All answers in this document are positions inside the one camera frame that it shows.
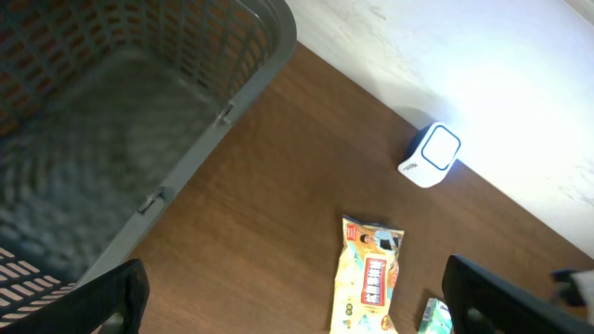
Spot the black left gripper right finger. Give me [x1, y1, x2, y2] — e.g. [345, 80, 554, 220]
[442, 255, 593, 334]

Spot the grey plastic mesh basket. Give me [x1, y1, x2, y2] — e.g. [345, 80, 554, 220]
[1, 0, 297, 329]

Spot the green tissue pack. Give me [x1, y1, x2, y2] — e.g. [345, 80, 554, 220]
[418, 298, 453, 334]

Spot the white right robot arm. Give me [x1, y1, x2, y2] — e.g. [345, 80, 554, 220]
[550, 269, 593, 325]

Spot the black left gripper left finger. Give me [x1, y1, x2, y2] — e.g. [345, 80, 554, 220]
[1, 259, 149, 334]

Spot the yellow snack bag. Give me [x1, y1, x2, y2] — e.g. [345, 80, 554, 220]
[329, 216, 405, 334]

